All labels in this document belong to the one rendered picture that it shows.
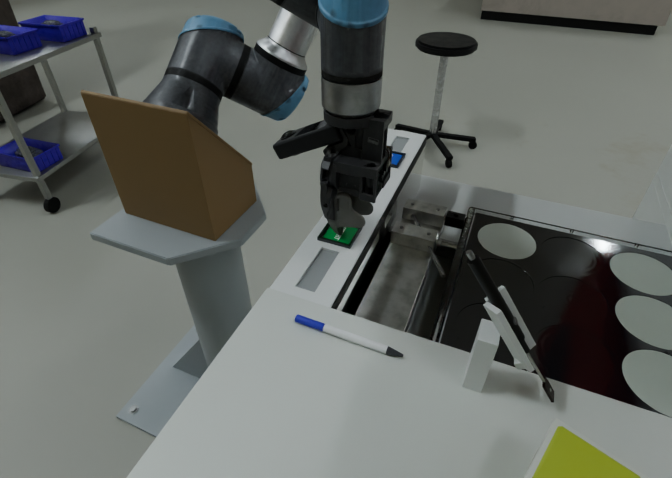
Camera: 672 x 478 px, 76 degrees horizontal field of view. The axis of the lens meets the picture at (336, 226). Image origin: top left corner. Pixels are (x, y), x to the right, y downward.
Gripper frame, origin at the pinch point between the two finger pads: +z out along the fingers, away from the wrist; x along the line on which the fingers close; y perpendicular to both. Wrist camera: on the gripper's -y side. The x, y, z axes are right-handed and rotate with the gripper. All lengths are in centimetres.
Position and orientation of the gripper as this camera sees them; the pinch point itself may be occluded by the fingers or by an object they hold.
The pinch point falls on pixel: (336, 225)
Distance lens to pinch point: 68.4
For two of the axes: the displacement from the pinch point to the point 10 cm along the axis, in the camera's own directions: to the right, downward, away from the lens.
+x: 3.9, -5.7, 7.2
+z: 0.0, 7.9, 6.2
